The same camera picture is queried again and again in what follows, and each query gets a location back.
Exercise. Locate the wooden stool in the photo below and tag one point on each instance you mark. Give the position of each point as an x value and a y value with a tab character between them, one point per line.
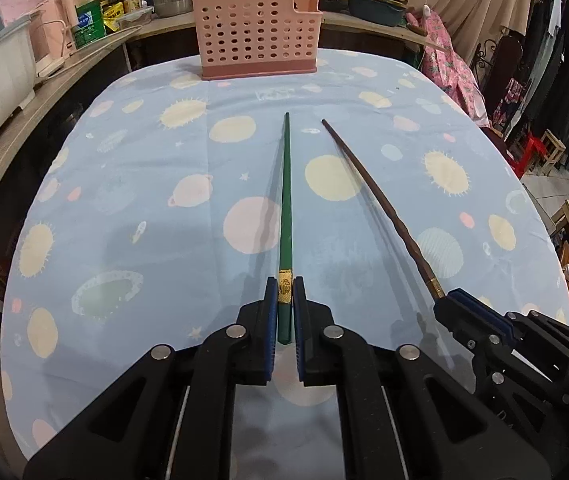
554	147

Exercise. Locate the metal pot with lid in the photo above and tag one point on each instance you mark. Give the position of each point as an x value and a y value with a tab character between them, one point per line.
174	2

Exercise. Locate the hanging clothes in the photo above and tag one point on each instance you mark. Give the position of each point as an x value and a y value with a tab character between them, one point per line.
564	60

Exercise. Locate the green chopstick gold band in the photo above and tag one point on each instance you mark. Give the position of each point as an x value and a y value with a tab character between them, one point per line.
284	210

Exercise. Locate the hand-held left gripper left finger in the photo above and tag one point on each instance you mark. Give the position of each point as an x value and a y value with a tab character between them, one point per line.
267	330

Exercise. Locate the pink white appliance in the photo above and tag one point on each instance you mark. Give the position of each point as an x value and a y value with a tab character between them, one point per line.
52	35

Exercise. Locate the pink floral cloth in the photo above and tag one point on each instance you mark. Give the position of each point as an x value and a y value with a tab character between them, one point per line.
444	60

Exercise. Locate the clear glass container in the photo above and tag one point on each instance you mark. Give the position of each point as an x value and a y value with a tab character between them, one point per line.
134	17

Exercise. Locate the red plastic stool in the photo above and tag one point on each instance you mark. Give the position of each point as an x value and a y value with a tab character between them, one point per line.
529	150

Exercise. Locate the yellow packet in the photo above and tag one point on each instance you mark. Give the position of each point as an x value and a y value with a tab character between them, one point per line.
113	17

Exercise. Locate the pink perforated plastic basket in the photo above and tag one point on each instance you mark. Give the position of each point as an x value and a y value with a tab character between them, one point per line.
249	35

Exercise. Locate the brown chopstick gold band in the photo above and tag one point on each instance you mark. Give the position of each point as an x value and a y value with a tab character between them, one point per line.
430	276

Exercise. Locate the dark teal basin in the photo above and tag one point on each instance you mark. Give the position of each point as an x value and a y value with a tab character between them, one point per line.
374	10

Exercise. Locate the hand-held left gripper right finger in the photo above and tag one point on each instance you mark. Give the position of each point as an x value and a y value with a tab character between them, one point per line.
300	330

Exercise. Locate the beige curtain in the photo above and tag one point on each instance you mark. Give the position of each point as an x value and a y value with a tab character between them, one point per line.
464	0

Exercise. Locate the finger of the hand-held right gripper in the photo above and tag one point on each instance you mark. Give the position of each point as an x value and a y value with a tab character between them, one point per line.
464	332
479	310

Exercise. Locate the green canister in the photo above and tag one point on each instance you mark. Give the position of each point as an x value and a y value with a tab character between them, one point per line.
88	25

